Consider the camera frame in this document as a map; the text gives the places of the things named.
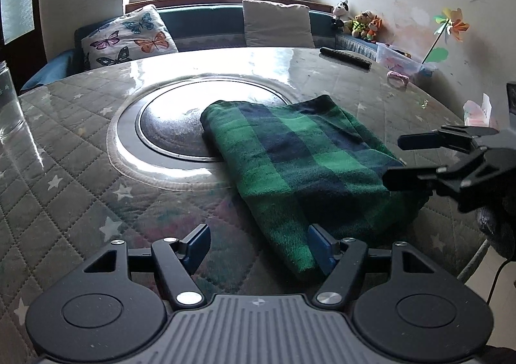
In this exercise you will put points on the crumpled white paper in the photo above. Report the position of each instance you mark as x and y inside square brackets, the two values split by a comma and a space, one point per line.
[477, 112]

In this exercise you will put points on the blue sofa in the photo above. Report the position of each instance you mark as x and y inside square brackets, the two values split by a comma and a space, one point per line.
[201, 25]

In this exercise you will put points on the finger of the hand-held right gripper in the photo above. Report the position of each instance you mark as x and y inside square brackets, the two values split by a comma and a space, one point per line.
[403, 179]
[419, 139]

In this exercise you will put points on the paper pinwheel flower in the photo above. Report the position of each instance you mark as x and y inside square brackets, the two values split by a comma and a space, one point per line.
[453, 25]

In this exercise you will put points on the butterfly print pillow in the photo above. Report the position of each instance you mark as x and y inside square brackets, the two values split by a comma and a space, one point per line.
[129, 39]

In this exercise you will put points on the yellow green plush toy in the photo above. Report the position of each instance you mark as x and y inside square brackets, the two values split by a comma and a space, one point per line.
[361, 25]

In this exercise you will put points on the black remote control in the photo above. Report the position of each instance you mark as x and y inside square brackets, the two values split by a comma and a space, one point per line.
[344, 57]

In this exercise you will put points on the green plaid shirt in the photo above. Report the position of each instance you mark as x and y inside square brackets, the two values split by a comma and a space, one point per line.
[302, 170]

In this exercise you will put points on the beige pillow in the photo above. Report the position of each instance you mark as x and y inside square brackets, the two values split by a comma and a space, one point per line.
[278, 23]

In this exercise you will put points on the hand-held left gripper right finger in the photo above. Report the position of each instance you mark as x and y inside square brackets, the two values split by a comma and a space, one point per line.
[320, 245]

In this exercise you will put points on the orange plush toy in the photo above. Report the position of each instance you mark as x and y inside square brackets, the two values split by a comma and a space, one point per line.
[375, 28]

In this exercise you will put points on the metal chair leg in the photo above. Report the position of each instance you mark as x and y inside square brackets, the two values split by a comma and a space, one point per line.
[473, 261]

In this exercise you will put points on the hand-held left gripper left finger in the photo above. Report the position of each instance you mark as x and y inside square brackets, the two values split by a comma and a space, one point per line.
[197, 245]

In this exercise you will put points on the black and white plush cow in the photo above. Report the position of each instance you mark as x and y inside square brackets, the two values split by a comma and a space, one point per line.
[340, 15]

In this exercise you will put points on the round metal table inset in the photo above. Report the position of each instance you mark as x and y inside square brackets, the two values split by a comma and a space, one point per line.
[169, 130]

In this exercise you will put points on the clear plastic box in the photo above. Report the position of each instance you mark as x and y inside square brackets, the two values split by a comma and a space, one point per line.
[399, 61]

